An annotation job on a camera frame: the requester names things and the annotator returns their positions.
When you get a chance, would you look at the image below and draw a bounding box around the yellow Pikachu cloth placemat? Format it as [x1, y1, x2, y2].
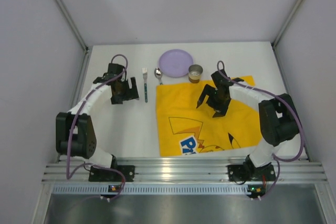
[156, 80, 262, 157]

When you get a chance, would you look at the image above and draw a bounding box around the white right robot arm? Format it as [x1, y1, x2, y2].
[206, 70, 304, 168]

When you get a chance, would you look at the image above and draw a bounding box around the perforated cable duct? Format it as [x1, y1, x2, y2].
[52, 184, 266, 196]

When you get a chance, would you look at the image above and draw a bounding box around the spoon with teal handle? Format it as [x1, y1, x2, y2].
[154, 68, 163, 85]

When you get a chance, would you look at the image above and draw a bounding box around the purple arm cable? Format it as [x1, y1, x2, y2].
[216, 60, 305, 200]
[66, 54, 129, 200]

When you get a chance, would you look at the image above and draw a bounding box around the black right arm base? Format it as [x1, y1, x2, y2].
[227, 164, 276, 185]

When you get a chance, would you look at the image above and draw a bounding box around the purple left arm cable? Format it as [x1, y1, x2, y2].
[66, 54, 129, 200]

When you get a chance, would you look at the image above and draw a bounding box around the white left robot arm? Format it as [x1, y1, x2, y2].
[56, 62, 159, 170]

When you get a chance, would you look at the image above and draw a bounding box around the aluminium mounting rail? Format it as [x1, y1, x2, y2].
[41, 157, 328, 185]

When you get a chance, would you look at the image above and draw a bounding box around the fork with teal handle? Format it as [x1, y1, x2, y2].
[142, 68, 148, 103]

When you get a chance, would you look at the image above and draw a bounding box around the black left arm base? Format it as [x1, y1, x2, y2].
[88, 165, 135, 182]

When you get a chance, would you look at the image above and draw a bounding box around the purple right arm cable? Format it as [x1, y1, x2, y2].
[216, 60, 305, 200]

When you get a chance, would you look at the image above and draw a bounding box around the metal cup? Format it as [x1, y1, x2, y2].
[188, 64, 203, 83]

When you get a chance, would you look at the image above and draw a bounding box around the purple plastic plate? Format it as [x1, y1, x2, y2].
[158, 49, 194, 78]

